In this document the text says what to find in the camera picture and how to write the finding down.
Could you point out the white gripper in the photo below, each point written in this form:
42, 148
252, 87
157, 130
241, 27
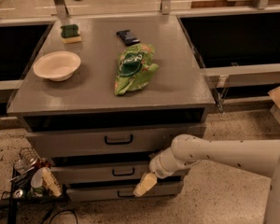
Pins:
157, 166

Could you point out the grey drawer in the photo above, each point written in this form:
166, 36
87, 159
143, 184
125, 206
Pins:
120, 190
102, 172
73, 143

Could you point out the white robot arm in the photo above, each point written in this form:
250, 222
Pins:
261, 157

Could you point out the grey bottom drawer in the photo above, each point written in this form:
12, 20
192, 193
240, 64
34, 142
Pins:
120, 190

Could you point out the grey top drawer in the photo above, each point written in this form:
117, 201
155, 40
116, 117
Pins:
73, 143

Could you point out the grey drawer cabinet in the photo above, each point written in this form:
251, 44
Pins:
177, 93

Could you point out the white cup in rack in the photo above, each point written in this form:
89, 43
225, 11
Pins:
37, 179

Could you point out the green chip bag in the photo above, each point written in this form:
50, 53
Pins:
135, 68

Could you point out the dark blue snack packet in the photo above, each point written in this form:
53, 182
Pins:
127, 37

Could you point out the white paper bowl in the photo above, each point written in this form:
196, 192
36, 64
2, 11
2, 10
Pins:
57, 66

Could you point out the green yellow sponge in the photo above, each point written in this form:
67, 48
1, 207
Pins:
70, 34

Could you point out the black wire dish rack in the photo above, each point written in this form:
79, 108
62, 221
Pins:
21, 191

